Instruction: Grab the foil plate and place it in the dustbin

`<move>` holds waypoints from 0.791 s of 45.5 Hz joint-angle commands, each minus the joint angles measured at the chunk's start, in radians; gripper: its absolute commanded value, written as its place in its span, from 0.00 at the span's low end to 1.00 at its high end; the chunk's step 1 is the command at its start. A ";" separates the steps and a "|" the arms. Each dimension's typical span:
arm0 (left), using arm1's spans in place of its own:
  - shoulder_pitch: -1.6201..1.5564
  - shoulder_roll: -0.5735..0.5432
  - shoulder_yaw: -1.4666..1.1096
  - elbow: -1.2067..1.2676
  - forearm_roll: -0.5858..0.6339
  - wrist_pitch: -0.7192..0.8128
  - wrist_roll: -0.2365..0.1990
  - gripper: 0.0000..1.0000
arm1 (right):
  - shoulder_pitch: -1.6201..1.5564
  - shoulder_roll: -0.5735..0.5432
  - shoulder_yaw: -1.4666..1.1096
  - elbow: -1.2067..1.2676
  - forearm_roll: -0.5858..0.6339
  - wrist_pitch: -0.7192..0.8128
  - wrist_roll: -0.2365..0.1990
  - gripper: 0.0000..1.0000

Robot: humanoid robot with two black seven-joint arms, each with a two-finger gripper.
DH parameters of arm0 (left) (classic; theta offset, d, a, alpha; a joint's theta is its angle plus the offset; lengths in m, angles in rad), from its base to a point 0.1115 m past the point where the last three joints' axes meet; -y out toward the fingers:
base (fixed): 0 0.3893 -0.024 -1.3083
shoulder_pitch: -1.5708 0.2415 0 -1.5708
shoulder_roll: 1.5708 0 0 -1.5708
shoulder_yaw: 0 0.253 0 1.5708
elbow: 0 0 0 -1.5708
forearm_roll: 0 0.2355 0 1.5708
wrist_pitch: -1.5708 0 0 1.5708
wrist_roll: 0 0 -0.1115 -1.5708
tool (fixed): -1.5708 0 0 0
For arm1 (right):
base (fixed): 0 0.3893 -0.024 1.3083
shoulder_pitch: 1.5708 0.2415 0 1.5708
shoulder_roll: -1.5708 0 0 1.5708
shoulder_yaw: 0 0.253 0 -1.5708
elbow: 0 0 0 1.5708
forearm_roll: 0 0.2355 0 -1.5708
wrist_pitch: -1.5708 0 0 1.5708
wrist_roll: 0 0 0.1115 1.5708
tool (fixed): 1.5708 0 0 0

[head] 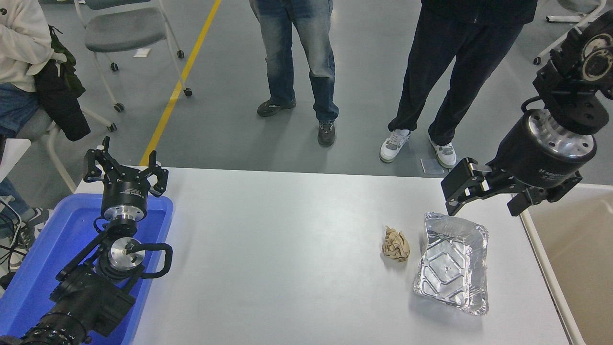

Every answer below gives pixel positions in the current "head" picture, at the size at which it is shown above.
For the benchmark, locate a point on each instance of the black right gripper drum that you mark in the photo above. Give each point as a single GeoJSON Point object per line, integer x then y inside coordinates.
{"type": "Point", "coordinates": [531, 160]}

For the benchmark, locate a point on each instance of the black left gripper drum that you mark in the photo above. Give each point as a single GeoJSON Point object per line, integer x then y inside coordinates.
{"type": "Point", "coordinates": [123, 194]}

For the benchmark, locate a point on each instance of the silver foil tray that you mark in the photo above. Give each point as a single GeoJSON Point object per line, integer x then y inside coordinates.
{"type": "Point", "coordinates": [450, 268]}

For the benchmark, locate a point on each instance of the black garment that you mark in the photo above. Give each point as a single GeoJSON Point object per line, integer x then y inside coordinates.
{"type": "Point", "coordinates": [62, 110]}

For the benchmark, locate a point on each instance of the grey chair white legs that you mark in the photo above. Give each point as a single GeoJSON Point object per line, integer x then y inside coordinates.
{"type": "Point", "coordinates": [36, 125]}

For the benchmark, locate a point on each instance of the white side table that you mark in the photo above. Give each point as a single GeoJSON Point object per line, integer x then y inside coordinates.
{"type": "Point", "coordinates": [12, 153]}

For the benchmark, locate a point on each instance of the large pale bin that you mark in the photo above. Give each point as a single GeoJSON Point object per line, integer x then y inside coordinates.
{"type": "Point", "coordinates": [584, 268]}

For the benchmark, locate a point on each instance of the crumpled tan paper ball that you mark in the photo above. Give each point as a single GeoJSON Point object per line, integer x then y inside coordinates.
{"type": "Point", "coordinates": [396, 244]}

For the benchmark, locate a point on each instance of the blue plastic tray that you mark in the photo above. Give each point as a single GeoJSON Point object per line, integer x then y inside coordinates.
{"type": "Point", "coordinates": [48, 249]}

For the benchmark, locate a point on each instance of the dark green garment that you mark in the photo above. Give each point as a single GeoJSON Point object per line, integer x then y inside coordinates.
{"type": "Point", "coordinates": [68, 62]}

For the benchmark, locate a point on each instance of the white paper scrap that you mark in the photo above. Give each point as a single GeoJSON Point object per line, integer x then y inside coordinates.
{"type": "Point", "coordinates": [142, 52]}

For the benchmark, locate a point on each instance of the standing person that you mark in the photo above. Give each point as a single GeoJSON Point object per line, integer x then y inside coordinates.
{"type": "Point", "coordinates": [455, 57]}
{"type": "Point", "coordinates": [292, 48]}

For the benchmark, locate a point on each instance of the grey wheeled chair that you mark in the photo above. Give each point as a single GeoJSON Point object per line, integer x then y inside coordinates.
{"type": "Point", "coordinates": [124, 28]}

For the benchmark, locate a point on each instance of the seated person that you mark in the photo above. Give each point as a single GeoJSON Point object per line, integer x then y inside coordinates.
{"type": "Point", "coordinates": [19, 48]}

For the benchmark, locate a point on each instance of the white-legged wheeled chair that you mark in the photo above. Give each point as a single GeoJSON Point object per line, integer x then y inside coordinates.
{"type": "Point", "coordinates": [565, 18]}

